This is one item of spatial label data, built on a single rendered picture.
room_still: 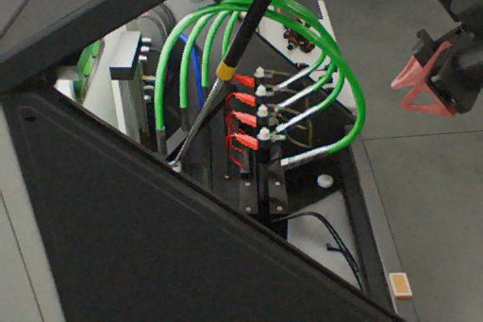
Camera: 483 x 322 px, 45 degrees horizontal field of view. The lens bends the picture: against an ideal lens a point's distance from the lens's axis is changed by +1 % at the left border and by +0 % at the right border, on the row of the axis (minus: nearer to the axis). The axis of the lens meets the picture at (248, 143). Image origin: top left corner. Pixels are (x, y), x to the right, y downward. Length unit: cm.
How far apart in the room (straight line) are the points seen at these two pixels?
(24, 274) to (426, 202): 215
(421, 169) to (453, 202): 26
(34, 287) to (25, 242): 9
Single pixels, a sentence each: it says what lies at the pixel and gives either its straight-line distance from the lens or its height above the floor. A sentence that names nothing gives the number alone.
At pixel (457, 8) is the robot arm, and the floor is 152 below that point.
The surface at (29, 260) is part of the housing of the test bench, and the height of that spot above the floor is 118.
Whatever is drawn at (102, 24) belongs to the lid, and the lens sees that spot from 61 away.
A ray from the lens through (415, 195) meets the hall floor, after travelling 281.
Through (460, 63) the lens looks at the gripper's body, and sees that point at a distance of 79.
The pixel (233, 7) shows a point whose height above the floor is 143.
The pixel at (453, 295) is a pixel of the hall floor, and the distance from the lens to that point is 244.
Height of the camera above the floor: 179
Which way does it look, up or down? 36 degrees down
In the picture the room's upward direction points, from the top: straight up
